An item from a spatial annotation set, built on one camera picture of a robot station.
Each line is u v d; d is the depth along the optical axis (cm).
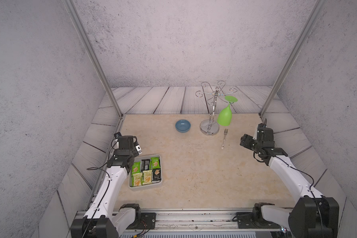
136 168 89
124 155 60
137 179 85
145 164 91
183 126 111
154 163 91
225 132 111
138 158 95
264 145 63
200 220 74
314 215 39
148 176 86
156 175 86
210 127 111
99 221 39
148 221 73
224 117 87
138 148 77
